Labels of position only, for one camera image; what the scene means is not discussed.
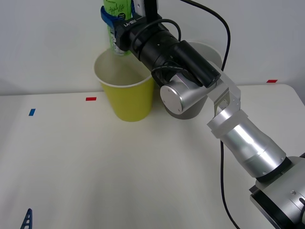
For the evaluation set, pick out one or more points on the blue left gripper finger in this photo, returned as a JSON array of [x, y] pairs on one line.
[[26, 220]]

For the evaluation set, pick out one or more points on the silver and black right arm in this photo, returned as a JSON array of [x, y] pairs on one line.
[[250, 143]]

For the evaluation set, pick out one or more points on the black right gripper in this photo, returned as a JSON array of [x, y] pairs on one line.
[[125, 31]]

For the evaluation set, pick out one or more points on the clear bottle with green label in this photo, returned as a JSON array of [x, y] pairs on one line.
[[116, 9]]

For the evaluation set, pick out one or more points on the yellow-green plastic bin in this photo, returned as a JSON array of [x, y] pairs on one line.
[[131, 102]]

